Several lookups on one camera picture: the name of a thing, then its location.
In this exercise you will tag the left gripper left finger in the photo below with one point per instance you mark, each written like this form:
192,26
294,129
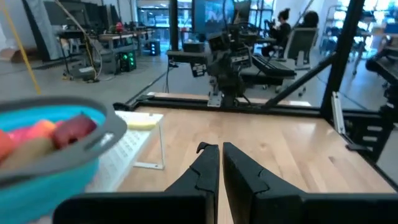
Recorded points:
155,208

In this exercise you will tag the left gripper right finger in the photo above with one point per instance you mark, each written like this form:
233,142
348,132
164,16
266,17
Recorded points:
280,208

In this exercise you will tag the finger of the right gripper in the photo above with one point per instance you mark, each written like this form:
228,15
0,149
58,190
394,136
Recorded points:
241,62
205,71

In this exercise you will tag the blue collapsible bowl grey rim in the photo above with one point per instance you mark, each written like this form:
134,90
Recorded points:
46,193

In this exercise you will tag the dark red plum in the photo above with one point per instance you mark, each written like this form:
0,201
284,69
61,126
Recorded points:
74,130

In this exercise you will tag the small peach with stem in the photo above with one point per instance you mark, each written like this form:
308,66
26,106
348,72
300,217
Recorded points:
42,128

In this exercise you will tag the red orange mango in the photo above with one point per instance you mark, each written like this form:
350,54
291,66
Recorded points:
17,133

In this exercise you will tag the orange tangerine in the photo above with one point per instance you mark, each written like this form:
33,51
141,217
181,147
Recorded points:
4,144

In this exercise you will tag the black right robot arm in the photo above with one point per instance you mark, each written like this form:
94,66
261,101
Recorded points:
230,90

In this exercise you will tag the large blue display screen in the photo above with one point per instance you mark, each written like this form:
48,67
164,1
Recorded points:
214,15

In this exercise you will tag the person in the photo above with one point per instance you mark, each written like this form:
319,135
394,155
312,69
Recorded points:
281,31
311,20

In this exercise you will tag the grey office chair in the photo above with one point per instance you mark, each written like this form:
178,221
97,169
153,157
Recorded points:
300,42

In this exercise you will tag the white perforated metal shelf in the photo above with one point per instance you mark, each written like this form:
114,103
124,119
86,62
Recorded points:
124,149

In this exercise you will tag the computer tower green lights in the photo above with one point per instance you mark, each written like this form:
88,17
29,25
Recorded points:
127,60

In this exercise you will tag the black table clip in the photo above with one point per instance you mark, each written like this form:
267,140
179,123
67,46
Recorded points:
357,147

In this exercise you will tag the cluttered workbench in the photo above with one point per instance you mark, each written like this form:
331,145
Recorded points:
93,37

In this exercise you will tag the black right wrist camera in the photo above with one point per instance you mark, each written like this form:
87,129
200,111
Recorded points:
219,40

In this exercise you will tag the silver post bracket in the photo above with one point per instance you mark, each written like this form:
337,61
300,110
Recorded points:
338,112

